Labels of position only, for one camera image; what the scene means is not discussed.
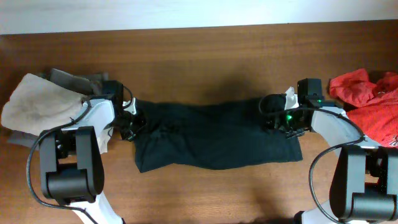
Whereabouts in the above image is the black t-shirt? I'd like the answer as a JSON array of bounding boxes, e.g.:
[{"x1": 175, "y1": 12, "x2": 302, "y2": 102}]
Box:
[{"x1": 134, "y1": 95, "x2": 303, "y2": 172}]

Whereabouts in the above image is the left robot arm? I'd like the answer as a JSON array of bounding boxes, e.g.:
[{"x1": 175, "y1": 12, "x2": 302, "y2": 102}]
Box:
[{"x1": 32, "y1": 80, "x2": 146, "y2": 223}]

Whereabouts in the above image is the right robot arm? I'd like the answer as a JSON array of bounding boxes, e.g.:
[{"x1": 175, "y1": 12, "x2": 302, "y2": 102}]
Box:
[{"x1": 258, "y1": 78, "x2": 397, "y2": 224}]

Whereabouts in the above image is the grey folded garment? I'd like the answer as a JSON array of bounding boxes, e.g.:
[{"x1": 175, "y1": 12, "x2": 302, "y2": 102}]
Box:
[{"x1": 6, "y1": 68, "x2": 109, "y2": 150}]

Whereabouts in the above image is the red crumpled garment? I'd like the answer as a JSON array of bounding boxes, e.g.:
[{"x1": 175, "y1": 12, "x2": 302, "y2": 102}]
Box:
[{"x1": 328, "y1": 68, "x2": 397, "y2": 147}]

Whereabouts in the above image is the beige folded garment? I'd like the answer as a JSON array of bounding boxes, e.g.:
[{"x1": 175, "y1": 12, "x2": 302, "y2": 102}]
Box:
[{"x1": 0, "y1": 73, "x2": 113, "y2": 155}]

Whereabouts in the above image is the left black cable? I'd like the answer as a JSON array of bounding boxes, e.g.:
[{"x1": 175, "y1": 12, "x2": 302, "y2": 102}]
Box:
[{"x1": 25, "y1": 85, "x2": 134, "y2": 224}]

